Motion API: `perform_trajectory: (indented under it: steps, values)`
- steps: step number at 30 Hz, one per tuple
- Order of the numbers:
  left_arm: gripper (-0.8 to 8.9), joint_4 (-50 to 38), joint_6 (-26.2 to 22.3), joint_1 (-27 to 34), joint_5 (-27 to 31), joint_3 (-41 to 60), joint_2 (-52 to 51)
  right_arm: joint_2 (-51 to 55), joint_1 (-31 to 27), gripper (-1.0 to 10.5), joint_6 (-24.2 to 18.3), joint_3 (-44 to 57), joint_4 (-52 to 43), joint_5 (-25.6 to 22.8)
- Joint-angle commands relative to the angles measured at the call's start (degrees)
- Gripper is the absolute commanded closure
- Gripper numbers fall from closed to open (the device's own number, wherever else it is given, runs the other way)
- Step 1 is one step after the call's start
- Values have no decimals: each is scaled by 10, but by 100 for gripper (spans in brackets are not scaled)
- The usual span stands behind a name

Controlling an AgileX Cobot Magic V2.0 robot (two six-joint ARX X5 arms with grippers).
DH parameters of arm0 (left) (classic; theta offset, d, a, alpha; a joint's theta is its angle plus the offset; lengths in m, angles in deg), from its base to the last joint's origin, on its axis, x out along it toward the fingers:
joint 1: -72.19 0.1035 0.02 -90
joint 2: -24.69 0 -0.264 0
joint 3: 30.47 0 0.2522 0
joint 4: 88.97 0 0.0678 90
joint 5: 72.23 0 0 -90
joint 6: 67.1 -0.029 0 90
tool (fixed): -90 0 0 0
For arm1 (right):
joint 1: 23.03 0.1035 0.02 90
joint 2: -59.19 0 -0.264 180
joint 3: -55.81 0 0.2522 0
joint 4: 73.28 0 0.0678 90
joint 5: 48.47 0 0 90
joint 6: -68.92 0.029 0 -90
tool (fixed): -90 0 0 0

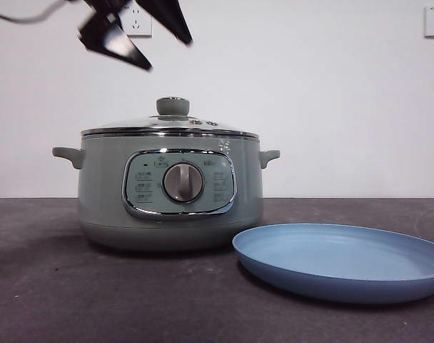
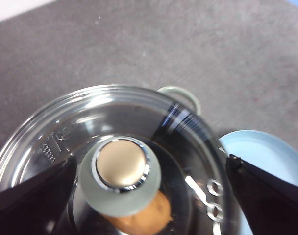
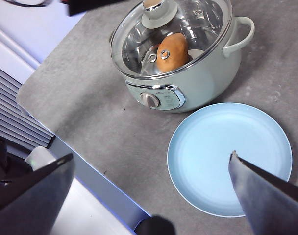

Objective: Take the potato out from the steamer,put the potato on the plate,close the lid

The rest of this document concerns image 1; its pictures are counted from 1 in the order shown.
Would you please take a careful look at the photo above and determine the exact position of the glass lid with green knob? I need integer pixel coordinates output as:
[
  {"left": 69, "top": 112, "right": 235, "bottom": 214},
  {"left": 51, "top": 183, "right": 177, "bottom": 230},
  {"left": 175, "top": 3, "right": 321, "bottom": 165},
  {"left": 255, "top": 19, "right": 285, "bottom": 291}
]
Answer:
[{"left": 81, "top": 96, "right": 258, "bottom": 139}]

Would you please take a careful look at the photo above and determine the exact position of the blue round plate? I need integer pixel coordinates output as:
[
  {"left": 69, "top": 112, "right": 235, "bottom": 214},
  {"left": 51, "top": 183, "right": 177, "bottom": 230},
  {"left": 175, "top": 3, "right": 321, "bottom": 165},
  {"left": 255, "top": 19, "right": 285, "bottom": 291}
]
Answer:
[{"left": 232, "top": 223, "right": 434, "bottom": 305}]

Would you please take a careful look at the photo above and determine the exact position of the black cable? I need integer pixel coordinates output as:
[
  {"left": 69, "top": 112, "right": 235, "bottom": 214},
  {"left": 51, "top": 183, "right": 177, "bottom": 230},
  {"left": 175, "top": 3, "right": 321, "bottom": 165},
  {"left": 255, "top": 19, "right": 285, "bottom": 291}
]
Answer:
[{"left": 0, "top": 0, "right": 83, "bottom": 24}]

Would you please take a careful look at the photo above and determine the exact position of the pale green electric steamer pot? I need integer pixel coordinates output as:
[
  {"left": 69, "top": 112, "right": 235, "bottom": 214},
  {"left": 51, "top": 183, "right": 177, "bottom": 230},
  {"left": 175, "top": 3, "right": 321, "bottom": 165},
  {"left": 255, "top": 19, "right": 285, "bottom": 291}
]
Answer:
[{"left": 51, "top": 134, "right": 281, "bottom": 253}]

